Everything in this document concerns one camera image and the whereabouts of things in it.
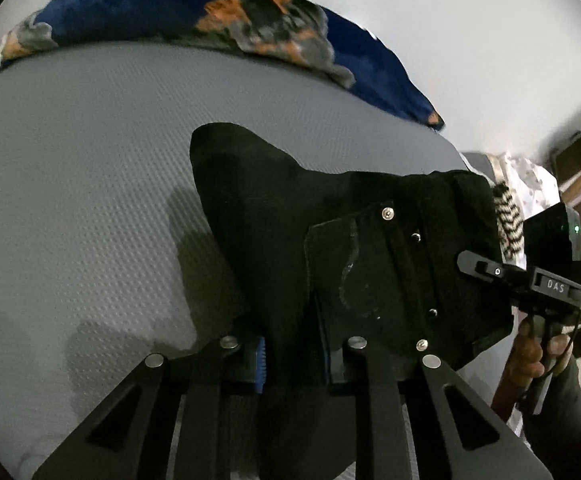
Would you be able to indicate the black pants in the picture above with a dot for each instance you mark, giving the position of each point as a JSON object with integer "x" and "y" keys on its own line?
{"x": 280, "y": 240}

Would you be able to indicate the white speckled cloth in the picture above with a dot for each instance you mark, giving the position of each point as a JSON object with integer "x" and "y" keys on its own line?
{"x": 530, "y": 180}

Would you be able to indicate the person's right hand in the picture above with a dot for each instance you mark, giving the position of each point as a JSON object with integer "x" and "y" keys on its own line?
{"x": 525, "y": 360}

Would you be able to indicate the blue printed blanket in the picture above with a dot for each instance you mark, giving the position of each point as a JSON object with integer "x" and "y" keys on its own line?
{"x": 135, "y": 10}

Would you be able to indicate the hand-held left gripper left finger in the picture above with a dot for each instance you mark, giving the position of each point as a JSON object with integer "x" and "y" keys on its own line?
{"x": 260, "y": 362}

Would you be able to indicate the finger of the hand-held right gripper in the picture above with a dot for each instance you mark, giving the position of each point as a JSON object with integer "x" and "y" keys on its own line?
{"x": 490, "y": 269}

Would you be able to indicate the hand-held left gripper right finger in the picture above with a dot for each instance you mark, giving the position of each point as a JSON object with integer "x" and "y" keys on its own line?
{"x": 324, "y": 360}

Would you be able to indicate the black white striped cloth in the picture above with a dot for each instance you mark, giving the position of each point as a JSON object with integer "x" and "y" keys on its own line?
{"x": 509, "y": 222}

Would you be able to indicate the person's right forearm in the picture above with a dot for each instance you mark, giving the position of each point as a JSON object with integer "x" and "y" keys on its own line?
{"x": 575, "y": 435}

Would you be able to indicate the grey mattress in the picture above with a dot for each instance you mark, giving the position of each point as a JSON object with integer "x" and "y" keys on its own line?
{"x": 85, "y": 175}

